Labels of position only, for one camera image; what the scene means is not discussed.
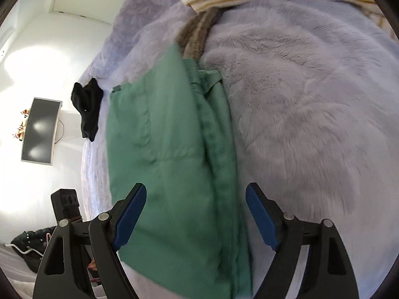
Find brown knitted scarf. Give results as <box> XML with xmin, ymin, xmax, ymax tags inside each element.
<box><xmin>176</xmin><ymin>7</ymin><xmax>225</xmax><ymax>61</ymax></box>

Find dark clothes pile on floor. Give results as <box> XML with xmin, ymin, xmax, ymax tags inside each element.
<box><xmin>10</xmin><ymin>227</ymin><xmax>55</xmax><ymax>273</ymax></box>

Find red flower decoration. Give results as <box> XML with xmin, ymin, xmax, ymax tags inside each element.
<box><xmin>13</xmin><ymin>109</ymin><xmax>30</xmax><ymax>141</ymax></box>

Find lavender plush bed blanket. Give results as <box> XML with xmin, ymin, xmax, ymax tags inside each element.
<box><xmin>79</xmin><ymin>0</ymin><xmax>399</xmax><ymax>299</ymax></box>

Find green trousers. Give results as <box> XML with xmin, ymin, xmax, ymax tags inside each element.
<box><xmin>106</xmin><ymin>45</ymin><xmax>252</xmax><ymax>298</ymax></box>

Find black folded garment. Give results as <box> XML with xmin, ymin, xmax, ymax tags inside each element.
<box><xmin>71</xmin><ymin>78</ymin><xmax>103</xmax><ymax>142</ymax></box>

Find wall-mounted dark television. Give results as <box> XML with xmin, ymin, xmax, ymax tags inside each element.
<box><xmin>21</xmin><ymin>98</ymin><xmax>62</xmax><ymax>165</ymax></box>

